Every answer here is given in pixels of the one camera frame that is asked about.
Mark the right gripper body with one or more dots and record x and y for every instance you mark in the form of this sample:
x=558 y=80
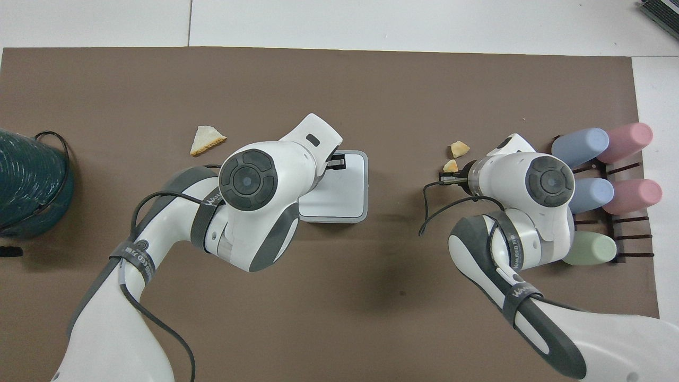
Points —
x=464 y=178

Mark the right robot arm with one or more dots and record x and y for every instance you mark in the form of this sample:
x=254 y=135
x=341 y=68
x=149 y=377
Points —
x=530 y=223

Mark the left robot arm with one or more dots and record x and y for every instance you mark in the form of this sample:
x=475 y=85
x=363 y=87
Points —
x=249 y=223

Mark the white bin with grey rim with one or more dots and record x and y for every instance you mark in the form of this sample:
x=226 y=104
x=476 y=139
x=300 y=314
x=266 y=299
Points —
x=345 y=196

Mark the small bread piece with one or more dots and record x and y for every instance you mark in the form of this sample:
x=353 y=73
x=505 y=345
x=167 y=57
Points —
x=459 y=148
x=451 y=166

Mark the blue cup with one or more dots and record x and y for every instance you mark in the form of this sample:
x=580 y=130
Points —
x=581 y=146
x=594 y=193

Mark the green cup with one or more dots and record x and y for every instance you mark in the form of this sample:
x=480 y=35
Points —
x=591 y=249

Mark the pink cup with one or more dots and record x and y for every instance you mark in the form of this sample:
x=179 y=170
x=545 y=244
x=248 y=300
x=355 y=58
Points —
x=628 y=140
x=634 y=196

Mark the dark brown cup rack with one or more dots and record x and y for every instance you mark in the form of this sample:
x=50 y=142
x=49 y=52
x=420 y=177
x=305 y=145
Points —
x=631 y=236

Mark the dark ribbed device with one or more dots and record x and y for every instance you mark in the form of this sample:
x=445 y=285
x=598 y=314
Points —
x=662 y=10

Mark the triangular bread slice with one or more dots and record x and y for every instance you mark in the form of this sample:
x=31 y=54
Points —
x=206 y=139

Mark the dark green woven basket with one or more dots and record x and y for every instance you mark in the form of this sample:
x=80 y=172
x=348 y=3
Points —
x=26 y=180

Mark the black stand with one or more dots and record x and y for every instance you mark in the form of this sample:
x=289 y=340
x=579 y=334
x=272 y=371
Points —
x=9 y=252

